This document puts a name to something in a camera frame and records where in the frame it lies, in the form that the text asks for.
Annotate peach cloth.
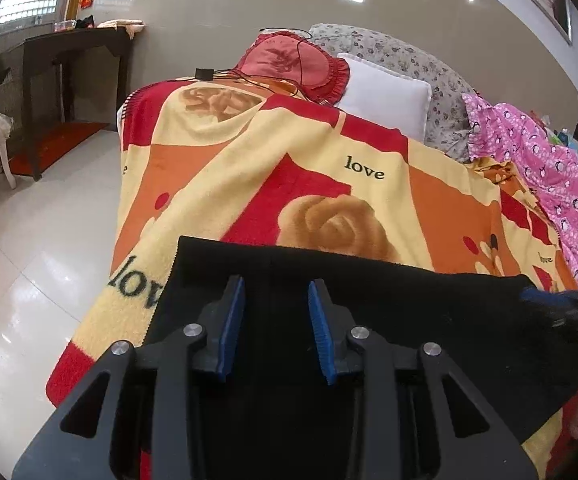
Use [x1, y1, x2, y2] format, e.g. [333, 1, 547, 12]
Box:
[98, 19, 147, 40]

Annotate black pants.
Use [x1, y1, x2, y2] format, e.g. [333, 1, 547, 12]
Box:
[139, 235, 578, 480]

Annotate black cable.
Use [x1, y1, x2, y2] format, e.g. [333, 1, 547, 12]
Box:
[209, 27, 330, 106]

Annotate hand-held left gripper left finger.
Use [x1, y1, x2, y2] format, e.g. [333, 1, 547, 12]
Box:
[11, 275, 247, 480]

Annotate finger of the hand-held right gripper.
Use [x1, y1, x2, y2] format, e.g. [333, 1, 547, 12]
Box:
[520, 286, 578, 357]

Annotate white pillow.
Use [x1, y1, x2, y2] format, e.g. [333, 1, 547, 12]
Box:
[336, 54, 433, 143]

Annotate pink penguin print quilt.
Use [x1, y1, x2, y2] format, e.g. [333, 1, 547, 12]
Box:
[461, 91, 578, 286]

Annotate red orange yellow printed blanket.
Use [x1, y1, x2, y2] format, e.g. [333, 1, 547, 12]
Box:
[44, 77, 578, 480]

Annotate grey floral pillow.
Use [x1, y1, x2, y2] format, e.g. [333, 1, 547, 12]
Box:
[309, 22, 480, 163]

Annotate dark wooden console table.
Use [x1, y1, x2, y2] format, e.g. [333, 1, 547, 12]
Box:
[0, 27, 134, 182]

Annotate red ruffled pillow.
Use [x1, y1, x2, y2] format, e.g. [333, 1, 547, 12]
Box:
[234, 31, 352, 107]

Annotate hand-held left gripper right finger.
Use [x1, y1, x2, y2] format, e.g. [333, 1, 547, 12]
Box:
[308, 280, 540, 480]

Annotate red floor mat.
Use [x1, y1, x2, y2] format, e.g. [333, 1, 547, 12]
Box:
[8, 121, 110, 176]

